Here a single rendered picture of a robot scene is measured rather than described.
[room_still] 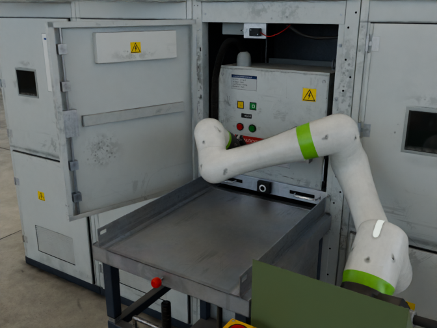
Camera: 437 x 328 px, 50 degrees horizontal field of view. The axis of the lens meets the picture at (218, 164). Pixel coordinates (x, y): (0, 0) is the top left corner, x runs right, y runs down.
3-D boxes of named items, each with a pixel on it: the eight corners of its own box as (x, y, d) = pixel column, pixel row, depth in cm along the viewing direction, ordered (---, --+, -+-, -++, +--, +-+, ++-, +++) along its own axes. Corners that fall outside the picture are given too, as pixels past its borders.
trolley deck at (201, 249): (249, 318, 133) (250, 300, 131) (93, 259, 164) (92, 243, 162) (330, 228, 187) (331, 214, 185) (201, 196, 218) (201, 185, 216)
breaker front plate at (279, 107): (318, 194, 190) (328, 75, 175) (218, 173, 214) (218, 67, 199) (320, 192, 191) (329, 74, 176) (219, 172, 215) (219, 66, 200)
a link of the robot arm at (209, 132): (213, 109, 161) (186, 119, 166) (218, 142, 157) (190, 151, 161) (231, 122, 173) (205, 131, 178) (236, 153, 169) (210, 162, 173)
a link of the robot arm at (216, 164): (302, 131, 159) (294, 120, 149) (309, 164, 155) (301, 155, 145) (204, 160, 171) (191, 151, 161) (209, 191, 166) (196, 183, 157)
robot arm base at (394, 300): (445, 349, 108) (450, 323, 110) (430, 327, 98) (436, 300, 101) (341, 317, 125) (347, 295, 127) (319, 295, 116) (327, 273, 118)
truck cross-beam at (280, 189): (324, 205, 189) (326, 192, 188) (212, 181, 217) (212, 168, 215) (329, 202, 193) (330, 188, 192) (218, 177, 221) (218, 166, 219)
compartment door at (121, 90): (62, 216, 186) (40, 21, 163) (192, 181, 224) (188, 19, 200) (69, 222, 181) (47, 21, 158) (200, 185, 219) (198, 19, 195)
